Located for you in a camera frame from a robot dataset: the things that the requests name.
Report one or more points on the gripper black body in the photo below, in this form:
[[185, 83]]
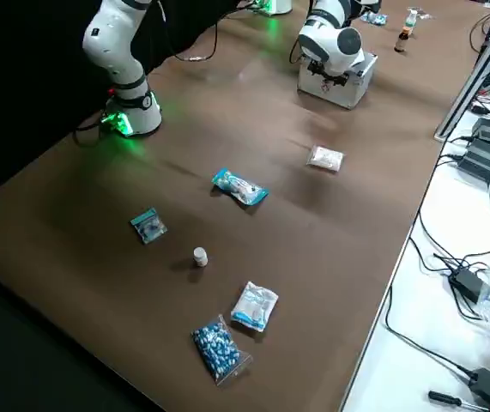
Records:
[[332, 76]]

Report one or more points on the aluminium medicine box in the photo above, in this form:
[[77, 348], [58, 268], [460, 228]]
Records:
[[347, 92]]

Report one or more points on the white gauze packet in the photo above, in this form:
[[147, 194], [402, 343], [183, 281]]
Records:
[[325, 158]]

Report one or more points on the long blue cotton swab packet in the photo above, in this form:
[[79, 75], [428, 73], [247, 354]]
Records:
[[238, 185]]

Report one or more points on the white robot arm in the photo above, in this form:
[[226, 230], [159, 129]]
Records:
[[111, 51], [330, 38]]

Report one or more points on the blue white capsule bag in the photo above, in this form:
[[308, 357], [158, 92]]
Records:
[[220, 347], [375, 18]]

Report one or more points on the brown bottle orange cap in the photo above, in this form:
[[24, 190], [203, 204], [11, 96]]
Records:
[[402, 40]]

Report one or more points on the clear packet brown swab sticks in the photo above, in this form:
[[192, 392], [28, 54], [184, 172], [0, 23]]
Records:
[[425, 16]]

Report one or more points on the small white pill bottle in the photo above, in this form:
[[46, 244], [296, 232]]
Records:
[[200, 256]]

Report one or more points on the small square blue packet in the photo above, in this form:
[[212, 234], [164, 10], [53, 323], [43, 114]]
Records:
[[149, 226]]

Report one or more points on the white packet blue edge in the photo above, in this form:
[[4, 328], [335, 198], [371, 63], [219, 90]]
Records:
[[254, 305]]

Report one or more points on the small black adapter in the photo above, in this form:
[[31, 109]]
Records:
[[467, 283]]

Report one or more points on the aluminium post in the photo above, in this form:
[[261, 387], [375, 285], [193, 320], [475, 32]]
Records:
[[467, 86]]

